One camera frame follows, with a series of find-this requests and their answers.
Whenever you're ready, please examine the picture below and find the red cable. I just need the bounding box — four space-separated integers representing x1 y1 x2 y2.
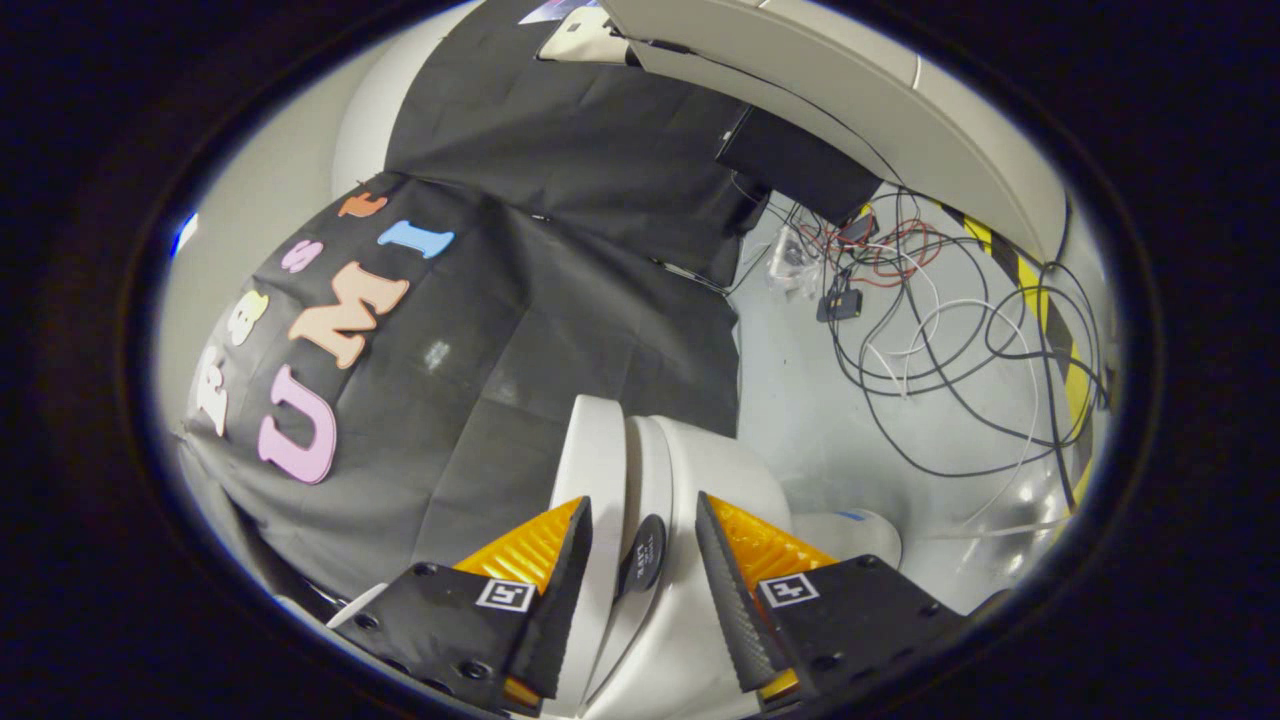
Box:
798 215 943 291

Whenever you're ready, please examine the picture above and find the white ceramic toilet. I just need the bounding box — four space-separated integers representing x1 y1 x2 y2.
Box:
325 412 903 720

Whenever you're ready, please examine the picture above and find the black oval pad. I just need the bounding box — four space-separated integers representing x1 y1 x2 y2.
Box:
614 514 667 603

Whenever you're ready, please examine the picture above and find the black backdrop cloth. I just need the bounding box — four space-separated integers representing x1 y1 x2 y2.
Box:
180 0 773 603

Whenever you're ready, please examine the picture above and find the yellow black hazard tape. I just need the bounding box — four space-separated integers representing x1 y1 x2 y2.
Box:
940 200 1101 511

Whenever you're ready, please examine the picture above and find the black box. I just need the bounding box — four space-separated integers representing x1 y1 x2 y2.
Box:
715 105 883 227

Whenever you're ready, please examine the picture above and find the white cable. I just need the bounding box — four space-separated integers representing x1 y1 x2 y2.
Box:
862 262 1049 541

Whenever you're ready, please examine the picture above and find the white curved panel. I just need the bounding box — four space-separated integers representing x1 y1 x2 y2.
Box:
600 0 1069 263

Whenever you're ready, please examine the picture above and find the white toilet seat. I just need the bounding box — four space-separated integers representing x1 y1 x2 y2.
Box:
585 414 693 717

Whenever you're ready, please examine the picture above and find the tangle of black cables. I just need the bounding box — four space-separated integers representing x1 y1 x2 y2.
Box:
728 185 1113 481

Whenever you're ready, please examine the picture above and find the white toilet lid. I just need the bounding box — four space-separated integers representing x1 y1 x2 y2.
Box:
548 394 629 717

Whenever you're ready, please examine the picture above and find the clear plastic bag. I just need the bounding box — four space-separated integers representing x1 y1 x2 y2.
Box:
768 232 823 301

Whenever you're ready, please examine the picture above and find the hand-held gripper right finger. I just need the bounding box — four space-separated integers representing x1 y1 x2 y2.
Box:
695 490 971 713

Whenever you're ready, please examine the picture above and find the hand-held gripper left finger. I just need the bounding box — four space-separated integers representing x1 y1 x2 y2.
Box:
355 495 594 717

